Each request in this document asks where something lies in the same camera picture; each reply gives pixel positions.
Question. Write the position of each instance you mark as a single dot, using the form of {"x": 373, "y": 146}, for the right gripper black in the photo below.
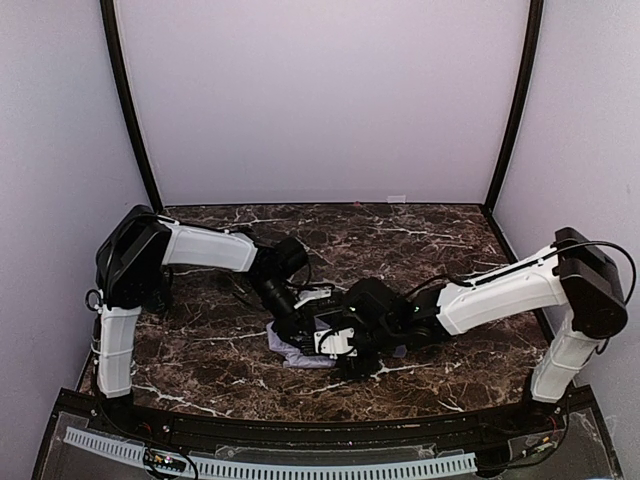
{"x": 357, "y": 357}

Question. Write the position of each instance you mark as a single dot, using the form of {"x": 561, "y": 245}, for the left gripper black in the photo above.
{"x": 298, "y": 329}

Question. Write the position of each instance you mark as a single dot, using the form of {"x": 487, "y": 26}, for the lavender folding umbrella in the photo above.
{"x": 329, "y": 348}

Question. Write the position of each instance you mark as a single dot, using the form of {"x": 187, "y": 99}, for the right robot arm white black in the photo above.
{"x": 572, "y": 273}

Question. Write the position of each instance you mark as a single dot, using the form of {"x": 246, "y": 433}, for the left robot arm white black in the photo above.
{"x": 133, "y": 274}

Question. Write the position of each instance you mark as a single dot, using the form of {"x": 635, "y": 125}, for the black cup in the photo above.
{"x": 161, "y": 298}

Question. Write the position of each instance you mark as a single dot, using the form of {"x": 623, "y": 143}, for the black front table rail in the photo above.
{"x": 485, "y": 429}

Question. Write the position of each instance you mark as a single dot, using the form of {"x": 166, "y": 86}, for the grey slotted cable duct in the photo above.
{"x": 246, "y": 463}

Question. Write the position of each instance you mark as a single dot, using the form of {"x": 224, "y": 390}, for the right black corner post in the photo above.
{"x": 516, "y": 111}

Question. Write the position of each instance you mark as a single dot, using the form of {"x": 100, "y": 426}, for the black corner post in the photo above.
{"x": 516, "y": 111}
{"x": 128, "y": 109}

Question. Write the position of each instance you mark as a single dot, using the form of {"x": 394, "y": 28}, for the left black corner post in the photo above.
{"x": 128, "y": 109}

